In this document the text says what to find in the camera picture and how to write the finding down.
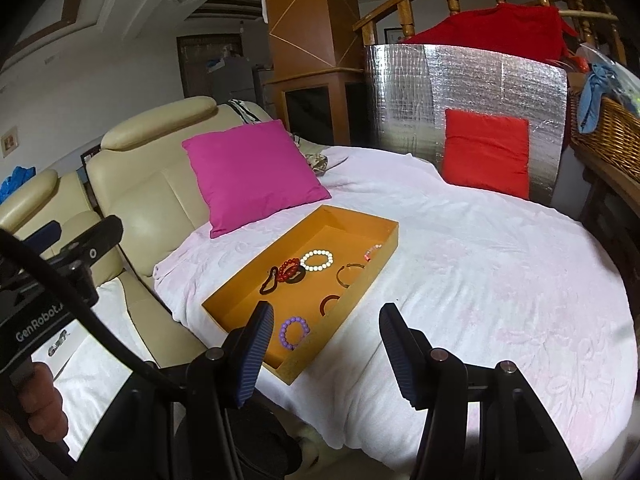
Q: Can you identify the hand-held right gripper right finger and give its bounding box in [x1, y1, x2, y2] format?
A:
[379, 302, 583, 480]

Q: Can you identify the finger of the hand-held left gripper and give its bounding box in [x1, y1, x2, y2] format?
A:
[20, 221, 63, 257]
[50, 215, 125, 273]

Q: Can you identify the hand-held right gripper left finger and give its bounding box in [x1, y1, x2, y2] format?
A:
[100, 301, 276, 480]

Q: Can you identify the orange rectangular box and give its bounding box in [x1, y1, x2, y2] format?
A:
[201, 204, 400, 386]

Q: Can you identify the red bead bracelet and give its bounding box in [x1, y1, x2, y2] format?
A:
[277, 257, 302, 282]

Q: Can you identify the white bead bracelet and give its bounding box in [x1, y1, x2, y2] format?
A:
[300, 250, 334, 274]

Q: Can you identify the person's left hand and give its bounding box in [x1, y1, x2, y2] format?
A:
[17, 360, 70, 443]

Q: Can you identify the beige leather sofa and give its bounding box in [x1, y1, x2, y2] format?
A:
[0, 96, 281, 461]

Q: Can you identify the white towel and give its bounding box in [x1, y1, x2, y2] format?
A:
[30, 277, 186, 461]

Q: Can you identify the thin brown bangle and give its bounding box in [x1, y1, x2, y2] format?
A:
[336, 263, 366, 289]

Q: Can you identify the magenta pillow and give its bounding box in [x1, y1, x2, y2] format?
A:
[181, 119, 332, 239]

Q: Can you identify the brown wooden door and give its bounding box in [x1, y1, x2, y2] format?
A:
[176, 34, 243, 100]

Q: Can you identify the grey refrigerator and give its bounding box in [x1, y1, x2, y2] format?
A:
[207, 55, 273, 106]

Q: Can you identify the red pillow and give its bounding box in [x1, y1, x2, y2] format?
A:
[440, 108, 532, 201]

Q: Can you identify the dark wooden table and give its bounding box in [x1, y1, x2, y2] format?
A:
[565, 145, 640, 286]

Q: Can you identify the silver foil panel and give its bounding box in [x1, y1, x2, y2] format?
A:
[364, 42, 569, 206]

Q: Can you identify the wooden column cabinet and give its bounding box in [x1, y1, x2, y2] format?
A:
[260, 0, 368, 148]

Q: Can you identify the wicker basket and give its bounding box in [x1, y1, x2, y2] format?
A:
[570, 92, 640, 183]

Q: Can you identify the blue cloth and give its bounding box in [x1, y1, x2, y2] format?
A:
[577, 64, 623, 135]

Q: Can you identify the red cloth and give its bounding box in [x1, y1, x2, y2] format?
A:
[402, 2, 578, 63]

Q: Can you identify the wooden stair railing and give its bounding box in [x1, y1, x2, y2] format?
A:
[352, 0, 628, 66]

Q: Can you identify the purple bead bracelet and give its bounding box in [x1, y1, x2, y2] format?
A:
[279, 316, 311, 351]

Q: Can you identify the left hand-held gripper cable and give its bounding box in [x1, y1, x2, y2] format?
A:
[0, 229, 186, 398]

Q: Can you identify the black hair tie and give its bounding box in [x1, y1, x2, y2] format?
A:
[258, 266, 282, 296]

